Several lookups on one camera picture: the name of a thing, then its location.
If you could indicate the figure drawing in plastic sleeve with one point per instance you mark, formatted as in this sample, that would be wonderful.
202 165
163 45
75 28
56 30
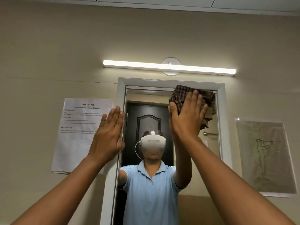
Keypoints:
264 156

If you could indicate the white headset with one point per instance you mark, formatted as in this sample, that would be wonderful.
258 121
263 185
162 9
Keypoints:
153 142

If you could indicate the light blue polo shirt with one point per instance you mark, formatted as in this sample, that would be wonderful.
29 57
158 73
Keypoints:
150 199

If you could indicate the person's left little finger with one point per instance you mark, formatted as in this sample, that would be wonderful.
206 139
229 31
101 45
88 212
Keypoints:
104 125

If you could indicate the person's right forearm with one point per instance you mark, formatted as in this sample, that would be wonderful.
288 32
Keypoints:
229 185

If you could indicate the dark panelled door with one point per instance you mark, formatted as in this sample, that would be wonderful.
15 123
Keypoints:
133 121

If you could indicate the metal towel bar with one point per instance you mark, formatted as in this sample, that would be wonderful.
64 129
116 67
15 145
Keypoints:
211 133

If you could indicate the white printed paper sheet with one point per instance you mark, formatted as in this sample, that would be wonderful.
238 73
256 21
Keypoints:
77 128

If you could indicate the person's left forearm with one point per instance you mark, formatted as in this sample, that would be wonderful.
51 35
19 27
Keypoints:
70 189

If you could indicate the person's right little finger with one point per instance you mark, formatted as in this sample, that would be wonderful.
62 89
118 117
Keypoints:
204 112

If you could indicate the white framed wall mirror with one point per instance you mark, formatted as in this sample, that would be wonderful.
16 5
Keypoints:
121 91

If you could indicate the person's left hand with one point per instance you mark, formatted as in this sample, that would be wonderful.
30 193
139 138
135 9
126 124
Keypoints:
106 140

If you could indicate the person's right hand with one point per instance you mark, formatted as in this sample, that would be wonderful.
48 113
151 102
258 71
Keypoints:
187 121

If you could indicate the brown checkered cloth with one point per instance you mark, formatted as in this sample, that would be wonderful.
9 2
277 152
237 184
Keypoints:
179 94

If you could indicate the person's right thumb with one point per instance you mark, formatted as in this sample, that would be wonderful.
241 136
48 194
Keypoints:
173 115

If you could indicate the person's left thumb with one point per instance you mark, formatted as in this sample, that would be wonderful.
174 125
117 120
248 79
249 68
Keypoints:
122 141

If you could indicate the white bar wall light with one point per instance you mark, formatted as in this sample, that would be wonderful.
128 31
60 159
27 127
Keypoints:
140 64

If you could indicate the round white light mount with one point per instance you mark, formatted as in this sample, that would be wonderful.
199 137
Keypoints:
171 60

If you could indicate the person's right middle finger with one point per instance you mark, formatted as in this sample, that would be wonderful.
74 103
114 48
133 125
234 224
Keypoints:
193 103

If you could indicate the person's left middle finger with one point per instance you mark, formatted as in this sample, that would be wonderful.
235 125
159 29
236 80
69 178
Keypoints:
116 119

